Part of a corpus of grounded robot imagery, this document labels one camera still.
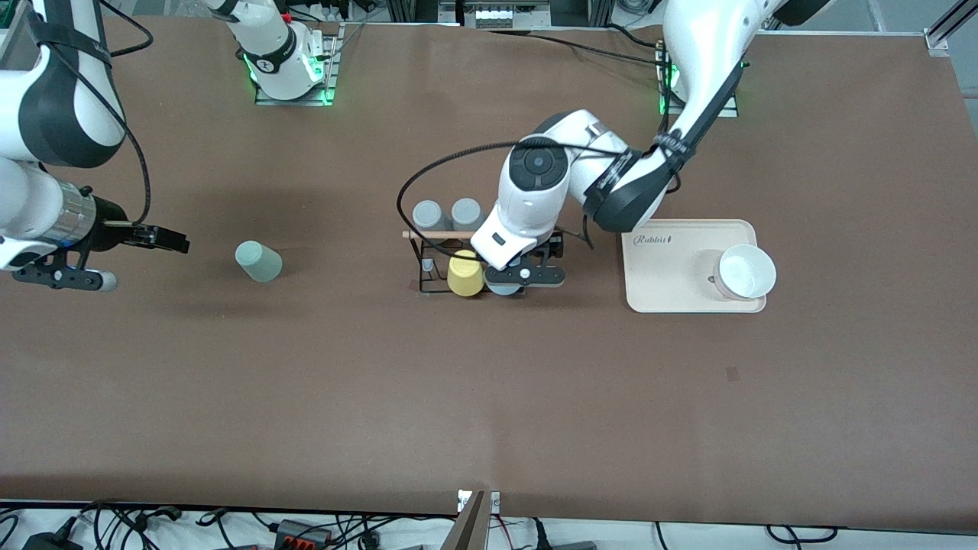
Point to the white bowl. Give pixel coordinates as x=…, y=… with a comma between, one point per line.
x=745, y=271

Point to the grey cup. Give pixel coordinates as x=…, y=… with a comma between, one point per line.
x=466, y=212
x=428, y=215

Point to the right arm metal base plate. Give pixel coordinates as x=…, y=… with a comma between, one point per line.
x=330, y=61

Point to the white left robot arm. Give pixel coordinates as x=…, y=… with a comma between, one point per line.
x=710, y=69

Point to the beige rabbit tray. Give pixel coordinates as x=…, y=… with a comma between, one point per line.
x=657, y=283

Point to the yellow cup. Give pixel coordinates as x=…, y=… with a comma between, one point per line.
x=464, y=276

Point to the light blue cup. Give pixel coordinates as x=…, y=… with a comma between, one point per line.
x=500, y=290

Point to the grey angled post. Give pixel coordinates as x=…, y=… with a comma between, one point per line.
x=466, y=527

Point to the grey device with white buttons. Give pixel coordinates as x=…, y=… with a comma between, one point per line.
x=497, y=15

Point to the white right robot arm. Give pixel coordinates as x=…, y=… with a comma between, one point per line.
x=61, y=114

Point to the black power strip red switches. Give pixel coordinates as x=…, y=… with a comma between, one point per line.
x=304, y=532

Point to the mint green cup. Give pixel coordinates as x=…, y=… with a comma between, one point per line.
x=260, y=262

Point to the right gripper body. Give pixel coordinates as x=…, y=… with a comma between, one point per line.
x=108, y=224

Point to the black power adapter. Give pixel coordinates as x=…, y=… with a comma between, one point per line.
x=52, y=541

